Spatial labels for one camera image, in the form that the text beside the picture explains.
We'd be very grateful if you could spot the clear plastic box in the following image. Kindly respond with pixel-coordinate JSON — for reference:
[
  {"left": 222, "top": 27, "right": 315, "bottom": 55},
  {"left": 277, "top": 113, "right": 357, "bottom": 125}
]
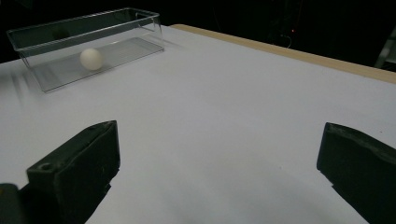
[{"left": 6, "top": 7, "right": 166, "bottom": 94}]

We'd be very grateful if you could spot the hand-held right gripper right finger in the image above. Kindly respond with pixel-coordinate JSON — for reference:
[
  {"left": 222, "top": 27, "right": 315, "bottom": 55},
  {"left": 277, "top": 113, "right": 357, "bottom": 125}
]
[{"left": 317, "top": 121, "right": 396, "bottom": 224}]

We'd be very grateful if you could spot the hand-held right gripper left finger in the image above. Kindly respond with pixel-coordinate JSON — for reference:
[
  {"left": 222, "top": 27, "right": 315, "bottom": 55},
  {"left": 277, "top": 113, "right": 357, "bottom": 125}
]
[{"left": 26, "top": 120, "right": 121, "bottom": 224}]

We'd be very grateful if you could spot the white table cover sheet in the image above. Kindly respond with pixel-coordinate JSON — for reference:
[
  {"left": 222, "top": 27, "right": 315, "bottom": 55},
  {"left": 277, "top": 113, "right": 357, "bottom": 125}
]
[{"left": 0, "top": 24, "right": 396, "bottom": 224}]

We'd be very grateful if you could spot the white metal stand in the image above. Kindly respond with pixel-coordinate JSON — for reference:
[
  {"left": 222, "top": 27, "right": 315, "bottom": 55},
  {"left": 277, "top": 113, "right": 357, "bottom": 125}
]
[{"left": 374, "top": 26, "right": 396, "bottom": 72}]

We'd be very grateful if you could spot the white ball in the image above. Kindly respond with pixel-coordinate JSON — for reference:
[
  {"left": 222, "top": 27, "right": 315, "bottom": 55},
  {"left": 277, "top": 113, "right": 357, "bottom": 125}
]
[{"left": 79, "top": 48, "right": 104, "bottom": 72}]

